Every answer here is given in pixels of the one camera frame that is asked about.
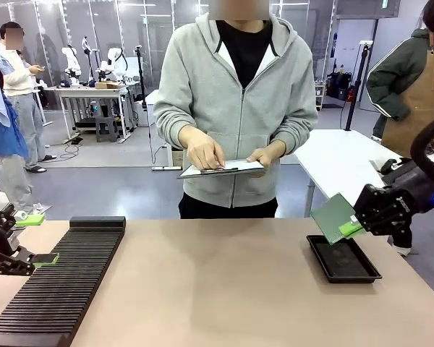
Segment white background desk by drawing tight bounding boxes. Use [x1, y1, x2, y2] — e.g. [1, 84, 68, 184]
[44, 84, 132, 144]

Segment left forearm grey sleeve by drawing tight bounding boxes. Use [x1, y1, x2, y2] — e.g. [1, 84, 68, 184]
[270, 106, 319, 157]

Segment black light stand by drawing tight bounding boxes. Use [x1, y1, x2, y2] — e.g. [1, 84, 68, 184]
[341, 40, 374, 132]

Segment black camera tripod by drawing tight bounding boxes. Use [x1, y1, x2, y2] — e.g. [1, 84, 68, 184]
[135, 44, 148, 110]

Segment green PCB board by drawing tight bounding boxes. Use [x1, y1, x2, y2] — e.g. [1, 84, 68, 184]
[310, 192, 359, 247]

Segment person in white sweater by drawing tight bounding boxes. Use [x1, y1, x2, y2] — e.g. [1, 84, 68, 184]
[0, 21, 58, 174]

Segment white robot on desk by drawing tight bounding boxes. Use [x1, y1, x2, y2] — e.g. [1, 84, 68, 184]
[99, 46, 129, 82]
[61, 44, 82, 87]

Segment person in grey hoodie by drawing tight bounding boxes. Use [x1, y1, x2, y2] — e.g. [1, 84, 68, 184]
[153, 0, 320, 220]

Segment person in brown apron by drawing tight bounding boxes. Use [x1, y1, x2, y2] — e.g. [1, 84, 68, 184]
[366, 0, 434, 160]

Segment light rectangular side table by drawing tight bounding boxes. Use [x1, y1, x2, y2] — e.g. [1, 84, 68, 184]
[294, 129, 414, 218]

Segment grey clipboard with paper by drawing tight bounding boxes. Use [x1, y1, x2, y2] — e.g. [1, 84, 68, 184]
[176, 158, 267, 181]

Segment black storage crates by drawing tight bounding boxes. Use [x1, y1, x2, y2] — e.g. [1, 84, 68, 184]
[326, 71, 352, 100]

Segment person's left hand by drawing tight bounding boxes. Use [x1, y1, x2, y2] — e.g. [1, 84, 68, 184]
[245, 140, 288, 179]

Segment black corrugated cable hose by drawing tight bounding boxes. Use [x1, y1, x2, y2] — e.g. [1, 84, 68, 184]
[410, 113, 434, 189]

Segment black floor cables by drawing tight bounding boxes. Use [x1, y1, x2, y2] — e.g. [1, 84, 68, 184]
[59, 134, 85, 160]

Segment person in blue shirt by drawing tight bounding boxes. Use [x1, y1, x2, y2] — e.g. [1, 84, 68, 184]
[0, 39, 36, 215]

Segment right forearm grey sleeve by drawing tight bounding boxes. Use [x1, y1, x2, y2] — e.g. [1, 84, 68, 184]
[153, 103, 197, 150]

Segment person's right hand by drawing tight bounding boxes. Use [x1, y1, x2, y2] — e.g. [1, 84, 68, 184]
[179, 126, 226, 171]

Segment black step stool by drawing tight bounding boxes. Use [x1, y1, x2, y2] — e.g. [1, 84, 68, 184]
[94, 115, 119, 143]

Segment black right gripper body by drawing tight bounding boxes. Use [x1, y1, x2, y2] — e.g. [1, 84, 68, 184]
[354, 183, 422, 238]

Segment black plastic tray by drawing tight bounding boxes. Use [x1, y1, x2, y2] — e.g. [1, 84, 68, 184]
[306, 234, 383, 284]

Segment black slotted PCB rack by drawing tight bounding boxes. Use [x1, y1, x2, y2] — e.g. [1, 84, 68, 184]
[0, 215, 127, 347]

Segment white desk behind person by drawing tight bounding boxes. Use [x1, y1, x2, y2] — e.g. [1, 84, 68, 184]
[144, 90, 184, 171]

